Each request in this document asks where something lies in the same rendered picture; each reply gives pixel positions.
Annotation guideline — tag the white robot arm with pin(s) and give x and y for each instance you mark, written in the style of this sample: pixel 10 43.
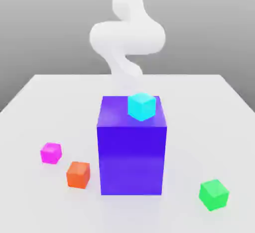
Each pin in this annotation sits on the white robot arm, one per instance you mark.
pixel 127 37

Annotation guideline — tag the small cyan cube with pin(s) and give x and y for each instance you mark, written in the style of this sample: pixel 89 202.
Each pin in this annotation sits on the small cyan cube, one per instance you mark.
pixel 141 106

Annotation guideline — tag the small orange cube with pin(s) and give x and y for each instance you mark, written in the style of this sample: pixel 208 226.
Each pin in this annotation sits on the small orange cube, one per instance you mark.
pixel 78 175

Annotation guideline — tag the small magenta cube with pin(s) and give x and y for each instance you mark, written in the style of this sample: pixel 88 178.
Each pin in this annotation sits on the small magenta cube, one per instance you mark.
pixel 51 153

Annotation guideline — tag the small green cube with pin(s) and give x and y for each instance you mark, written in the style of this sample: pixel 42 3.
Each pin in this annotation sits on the small green cube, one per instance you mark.
pixel 214 195

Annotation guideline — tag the large purple box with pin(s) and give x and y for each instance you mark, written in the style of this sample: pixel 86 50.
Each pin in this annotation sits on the large purple box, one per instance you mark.
pixel 131 157

